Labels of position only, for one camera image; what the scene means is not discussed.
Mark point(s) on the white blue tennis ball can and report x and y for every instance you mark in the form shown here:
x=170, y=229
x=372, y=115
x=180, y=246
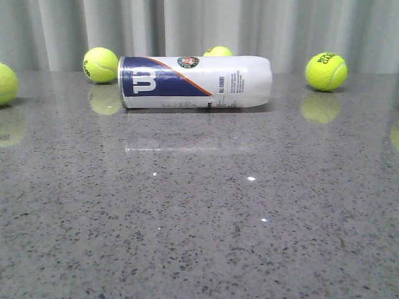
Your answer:
x=194, y=82

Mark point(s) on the near yellow Wilson tennis ball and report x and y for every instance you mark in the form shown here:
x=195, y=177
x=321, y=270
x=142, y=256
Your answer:
x=218, y=51

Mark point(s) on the yellow wilson tennis ball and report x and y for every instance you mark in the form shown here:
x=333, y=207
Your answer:
x=218, y=51
x=100, y=65

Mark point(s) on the far yellow Wilson tennis ball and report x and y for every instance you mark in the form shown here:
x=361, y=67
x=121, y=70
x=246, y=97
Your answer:
x=100, y=65

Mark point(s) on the yellow Roland Garros tennis ball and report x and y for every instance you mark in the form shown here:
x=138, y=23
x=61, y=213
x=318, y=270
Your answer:
x=326, y=71

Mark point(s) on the yellow tennis ball at edge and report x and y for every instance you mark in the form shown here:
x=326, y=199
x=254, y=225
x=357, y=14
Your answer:
x=8, y=85

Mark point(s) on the grey pleated curtain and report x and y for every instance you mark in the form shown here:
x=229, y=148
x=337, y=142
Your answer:
x=55, y=35

